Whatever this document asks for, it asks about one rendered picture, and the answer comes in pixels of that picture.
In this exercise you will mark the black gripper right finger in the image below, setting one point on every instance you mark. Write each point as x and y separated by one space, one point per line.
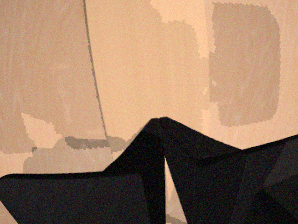
216 182

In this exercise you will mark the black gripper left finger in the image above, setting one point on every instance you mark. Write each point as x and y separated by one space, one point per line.
130 191

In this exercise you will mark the peach strip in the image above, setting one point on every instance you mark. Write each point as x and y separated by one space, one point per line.
151 61

